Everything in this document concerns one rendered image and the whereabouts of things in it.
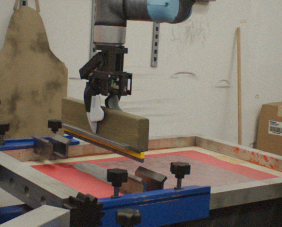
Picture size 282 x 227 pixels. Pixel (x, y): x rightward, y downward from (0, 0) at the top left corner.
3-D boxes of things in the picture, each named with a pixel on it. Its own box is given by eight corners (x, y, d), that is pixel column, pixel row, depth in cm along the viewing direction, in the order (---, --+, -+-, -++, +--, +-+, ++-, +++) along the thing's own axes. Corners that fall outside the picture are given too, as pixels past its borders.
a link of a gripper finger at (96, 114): (95, 135, 140) (102, 96, 139) (82, 131, 145) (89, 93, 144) (106, 136, 142) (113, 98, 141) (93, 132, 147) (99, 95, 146)
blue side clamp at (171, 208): (193, 210, 135) (196, 180, 134) (209, 217, 131) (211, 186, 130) (76, 231, 117) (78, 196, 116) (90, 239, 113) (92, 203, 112)
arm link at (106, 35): (88, 25, 143) (116, 26, 147) (87, 44, 143) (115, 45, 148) (105, 26, 137) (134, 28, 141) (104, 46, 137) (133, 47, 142)
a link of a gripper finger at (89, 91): (83, 111, 142) (90, 74, 142) (80, 110, 144) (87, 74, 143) (100, 114, 145) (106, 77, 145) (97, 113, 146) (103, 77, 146)
